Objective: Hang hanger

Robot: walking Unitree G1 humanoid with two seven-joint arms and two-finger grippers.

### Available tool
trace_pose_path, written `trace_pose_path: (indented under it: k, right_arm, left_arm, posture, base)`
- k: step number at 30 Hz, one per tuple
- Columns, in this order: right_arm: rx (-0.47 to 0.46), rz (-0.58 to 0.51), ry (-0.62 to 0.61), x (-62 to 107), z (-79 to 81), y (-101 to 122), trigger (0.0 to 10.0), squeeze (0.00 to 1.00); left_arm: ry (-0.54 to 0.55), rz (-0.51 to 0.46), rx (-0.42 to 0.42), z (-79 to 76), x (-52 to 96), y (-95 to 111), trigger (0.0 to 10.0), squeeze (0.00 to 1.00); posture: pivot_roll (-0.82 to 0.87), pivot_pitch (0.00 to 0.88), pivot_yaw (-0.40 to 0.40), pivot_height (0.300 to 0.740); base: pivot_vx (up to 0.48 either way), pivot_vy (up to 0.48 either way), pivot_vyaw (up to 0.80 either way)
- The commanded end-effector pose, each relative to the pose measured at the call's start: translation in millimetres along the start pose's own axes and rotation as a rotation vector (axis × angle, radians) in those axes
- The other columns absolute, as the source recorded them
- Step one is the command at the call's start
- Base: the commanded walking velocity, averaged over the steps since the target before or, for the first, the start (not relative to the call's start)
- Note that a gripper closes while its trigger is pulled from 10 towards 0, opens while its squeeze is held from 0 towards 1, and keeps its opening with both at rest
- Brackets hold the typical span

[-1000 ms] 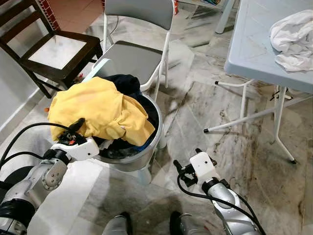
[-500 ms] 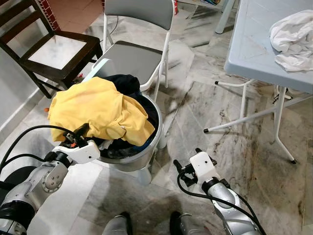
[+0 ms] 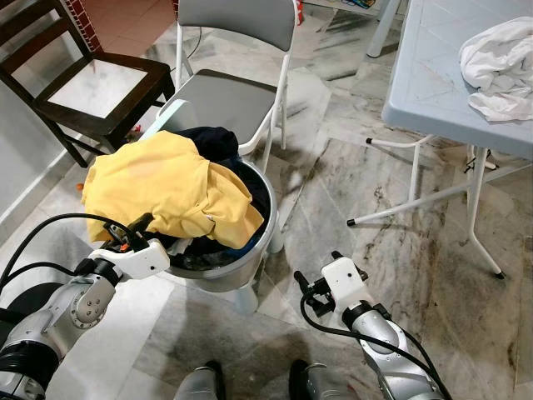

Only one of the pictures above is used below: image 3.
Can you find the yellow garment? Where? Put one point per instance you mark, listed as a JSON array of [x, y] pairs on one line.
[[166, 187]]

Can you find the white garment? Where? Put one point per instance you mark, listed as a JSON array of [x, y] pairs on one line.
[[500, 71]]

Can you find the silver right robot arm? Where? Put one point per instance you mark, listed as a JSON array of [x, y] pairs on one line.
[[391, 350]]

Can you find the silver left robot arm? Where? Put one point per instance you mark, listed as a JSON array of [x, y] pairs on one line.
[[58, 308]]

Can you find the grey round laundry bin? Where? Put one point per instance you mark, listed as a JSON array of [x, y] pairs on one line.
[[233, 265]]

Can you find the dark navy garment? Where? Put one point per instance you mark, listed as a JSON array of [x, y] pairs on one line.
[[212, 140]]

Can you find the left robot leg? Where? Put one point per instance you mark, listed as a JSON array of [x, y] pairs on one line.
[[200, 383]]

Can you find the dark wooden chair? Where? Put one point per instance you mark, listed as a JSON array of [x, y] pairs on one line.
[[96, 87]]

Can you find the grey folding chair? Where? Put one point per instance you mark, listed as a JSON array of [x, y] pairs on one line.
[[225, 100]]

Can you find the red brick pillar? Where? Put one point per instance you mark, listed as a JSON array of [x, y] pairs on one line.
[[79, 12]]

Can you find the red can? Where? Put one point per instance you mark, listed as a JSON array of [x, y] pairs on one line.
[[297, 10]]

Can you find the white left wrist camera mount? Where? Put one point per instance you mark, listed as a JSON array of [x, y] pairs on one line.
[[137, 260]]

